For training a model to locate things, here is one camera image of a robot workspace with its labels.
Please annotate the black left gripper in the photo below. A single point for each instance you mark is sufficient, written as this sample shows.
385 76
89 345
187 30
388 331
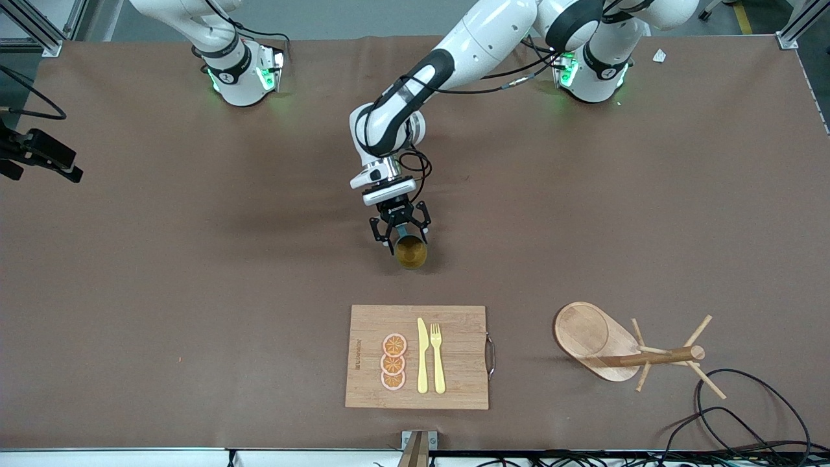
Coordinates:
397 212

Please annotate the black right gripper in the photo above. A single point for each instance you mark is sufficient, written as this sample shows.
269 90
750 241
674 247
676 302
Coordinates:
40 148

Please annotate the teal cup with yellow inside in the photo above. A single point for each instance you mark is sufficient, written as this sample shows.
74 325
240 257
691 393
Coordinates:
412 256

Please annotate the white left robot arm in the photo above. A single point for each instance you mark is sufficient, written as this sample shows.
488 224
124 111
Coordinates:
486 39

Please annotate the wooden cup stand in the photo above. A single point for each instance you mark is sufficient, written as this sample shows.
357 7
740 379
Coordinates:
583 334

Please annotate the orange slice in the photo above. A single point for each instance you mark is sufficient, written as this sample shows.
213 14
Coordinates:
394 345

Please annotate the yellow plastic knife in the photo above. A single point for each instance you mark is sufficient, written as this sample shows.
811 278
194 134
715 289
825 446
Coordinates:
423 363

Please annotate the yellow plastic fork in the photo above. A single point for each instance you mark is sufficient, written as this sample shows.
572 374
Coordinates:
438 370

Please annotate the bamboo cutting board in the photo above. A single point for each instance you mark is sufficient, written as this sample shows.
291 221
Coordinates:
454 389

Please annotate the white paper scrap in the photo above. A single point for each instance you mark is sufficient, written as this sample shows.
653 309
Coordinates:
659 56

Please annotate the aluminium frame post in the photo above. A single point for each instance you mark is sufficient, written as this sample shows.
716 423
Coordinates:
788 40
48 45

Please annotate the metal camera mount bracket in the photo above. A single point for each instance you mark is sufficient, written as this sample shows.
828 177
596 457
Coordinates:
418 451

